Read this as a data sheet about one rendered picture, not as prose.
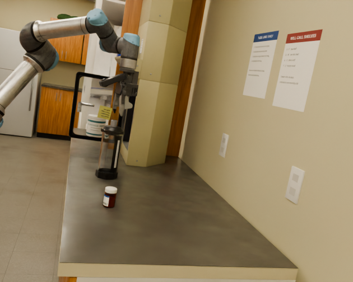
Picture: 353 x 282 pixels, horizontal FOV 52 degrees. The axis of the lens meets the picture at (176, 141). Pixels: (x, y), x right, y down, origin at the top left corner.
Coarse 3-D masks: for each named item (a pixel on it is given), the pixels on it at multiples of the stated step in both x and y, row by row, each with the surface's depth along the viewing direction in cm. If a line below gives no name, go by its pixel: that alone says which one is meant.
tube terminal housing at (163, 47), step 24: (144, 24) 197; (144, 48) 188; (168, 48) 193; (144, 72) 190; (168, 72) 198; (144, 96) 193; (168, 96) 204; (144, 120) 195; (168, 120) 210; (144, 144) 198
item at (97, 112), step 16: (80, 80) 215; (96, 80) 216; (80, 96) 216; (96, 96) 218; (112, 96) 219; (80, 112) 218; (96, 112) 220; (112, 112) 221; (80, 128) 220; (96, 128) 221
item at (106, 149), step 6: (102, 132) 166; (114, 132) 161; (120, 132) 163; (102, 138) 164; (108, 138) 162; (114, 138) 163; (102, 144) 164; (108, 144) 163; (120, 144) 167; (102, 150) 164; (108, 150) 163; (102, 156) 164; (108, 156) 164; (102, 162) 165; (108, 162) 164; (102, 168) 165; (108, 168) 165
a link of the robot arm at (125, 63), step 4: (120, 60) 161; (124, 60) 159; (128, 60) 159; (132, 60) 159; (136, 60) 161; (120, 64) 160; (124, 64) 159; (128, 64) 159; (132, 64) 160; (136, 64) 162; (128, 68) 160; (132, 68) 160
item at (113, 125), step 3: (111, 120) 165; (114, 120) 165; (111, 123) 165; (114, 123) 165; (105, 126) 164; (108, 126) 163; (111, 126) 165; (114, 126) 165; (117, 126) 168; (105, 129) 163; (108, 129) 162; (111, 129) 162; (114, 129) 162; (117, 129) 163; (120, 129) 165
